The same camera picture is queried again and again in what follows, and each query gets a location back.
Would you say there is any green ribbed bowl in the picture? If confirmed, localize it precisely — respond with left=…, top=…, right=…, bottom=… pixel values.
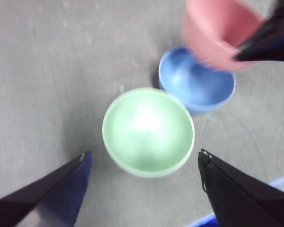
left=101, top=87, right=195, bottom=178

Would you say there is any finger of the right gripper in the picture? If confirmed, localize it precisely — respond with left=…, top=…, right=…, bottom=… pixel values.
left=239, top=0, right=284, bottom=50
left=234, top=42, right=284, bottom=63

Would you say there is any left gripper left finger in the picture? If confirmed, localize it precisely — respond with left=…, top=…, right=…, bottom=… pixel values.
left=0, top=151, right=93, bottom=227

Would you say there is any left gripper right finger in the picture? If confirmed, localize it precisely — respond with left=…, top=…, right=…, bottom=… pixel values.
left=198, top=148, right=284, bottom=227

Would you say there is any blue ribbed bowl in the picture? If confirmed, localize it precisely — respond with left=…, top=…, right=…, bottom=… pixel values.
left=158, top=46, right=236, bottom=116

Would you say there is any red ribbed bowl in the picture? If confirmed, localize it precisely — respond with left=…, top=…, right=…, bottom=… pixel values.
left=183, top=0, right=268, bottom=72

